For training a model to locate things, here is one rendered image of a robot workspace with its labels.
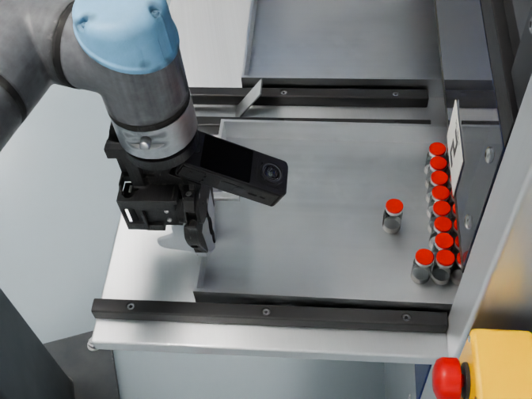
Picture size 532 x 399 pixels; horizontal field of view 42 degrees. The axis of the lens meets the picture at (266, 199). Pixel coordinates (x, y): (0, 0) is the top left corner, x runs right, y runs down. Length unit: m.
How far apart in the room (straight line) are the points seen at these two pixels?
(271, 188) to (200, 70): 0.41
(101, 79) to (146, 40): 0.06
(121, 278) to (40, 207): 1.27
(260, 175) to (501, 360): 0.28
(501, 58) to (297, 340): 0.38
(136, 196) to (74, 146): 1.53
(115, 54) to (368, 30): 0.62
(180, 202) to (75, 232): 1.34
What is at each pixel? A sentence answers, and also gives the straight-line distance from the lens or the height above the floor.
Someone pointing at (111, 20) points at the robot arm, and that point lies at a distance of 0.55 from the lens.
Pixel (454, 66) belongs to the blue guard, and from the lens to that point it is 0.81.
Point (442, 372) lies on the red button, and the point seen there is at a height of 1.01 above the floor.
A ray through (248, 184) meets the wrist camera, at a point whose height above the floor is 1.06.
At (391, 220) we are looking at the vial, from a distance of 0.84.
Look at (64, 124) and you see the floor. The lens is 2.30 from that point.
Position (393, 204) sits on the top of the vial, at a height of 0.93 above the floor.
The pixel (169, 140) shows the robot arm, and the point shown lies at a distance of 0.62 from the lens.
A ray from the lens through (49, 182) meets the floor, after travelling 2.16.
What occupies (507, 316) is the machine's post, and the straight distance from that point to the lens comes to 0.68.
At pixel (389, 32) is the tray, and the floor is 0.88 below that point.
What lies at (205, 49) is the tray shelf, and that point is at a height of 0.88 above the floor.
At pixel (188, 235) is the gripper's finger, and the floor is 1.01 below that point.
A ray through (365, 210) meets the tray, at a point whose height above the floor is 0.88.
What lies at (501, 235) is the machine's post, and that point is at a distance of 0.57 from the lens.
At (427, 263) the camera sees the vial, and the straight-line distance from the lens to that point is 0.80.
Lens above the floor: 1.61
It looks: 54 degrees down
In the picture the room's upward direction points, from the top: 6 degrees counter-clockwise
